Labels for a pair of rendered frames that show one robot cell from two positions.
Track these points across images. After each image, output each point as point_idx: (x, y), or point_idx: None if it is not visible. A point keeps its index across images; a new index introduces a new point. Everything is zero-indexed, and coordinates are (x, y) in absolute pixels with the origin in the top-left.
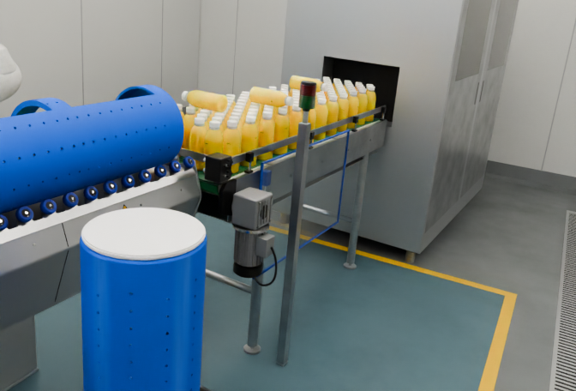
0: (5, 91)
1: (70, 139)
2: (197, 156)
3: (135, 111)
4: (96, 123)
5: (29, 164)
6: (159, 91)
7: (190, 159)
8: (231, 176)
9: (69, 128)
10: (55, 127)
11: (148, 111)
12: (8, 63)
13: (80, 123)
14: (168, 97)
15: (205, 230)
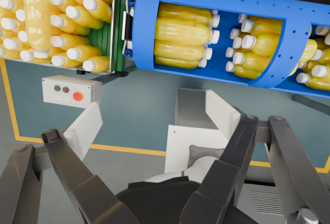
0: (169, 174)
1: (300, 1)
2: (115, 4)
3: None
4: None
5: None
6: (147, 1)
7: (131, 1)
8: None
9: (302, 4)
10: (317, 7)
11: None
12: None
13: (288, 2)
14: None
15: None
